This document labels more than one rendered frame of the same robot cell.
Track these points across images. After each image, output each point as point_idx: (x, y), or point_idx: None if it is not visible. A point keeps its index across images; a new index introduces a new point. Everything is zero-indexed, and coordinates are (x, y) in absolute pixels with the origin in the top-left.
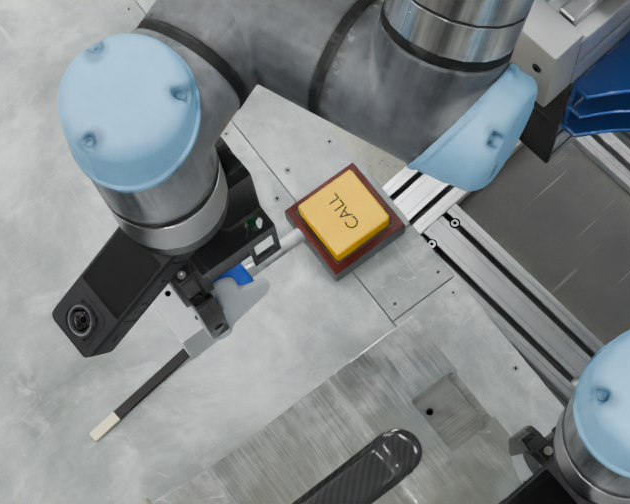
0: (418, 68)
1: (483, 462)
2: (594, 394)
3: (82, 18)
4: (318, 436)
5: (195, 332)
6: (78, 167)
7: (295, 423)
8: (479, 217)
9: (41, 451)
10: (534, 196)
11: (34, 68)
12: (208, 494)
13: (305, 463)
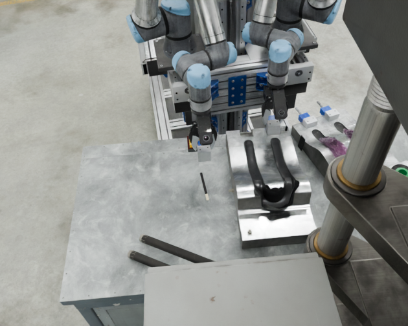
0: (221, 44)
1: (258, 133)
2: (276, 51)
3: (118, 164)
4: (238, 152)
5: (210, 149)
6: (149, 178)
7: (232, 154)
8: None
9: (204, 209)
10: None
11: (122, 176)
12: (237, 171)
13: (241, 156)
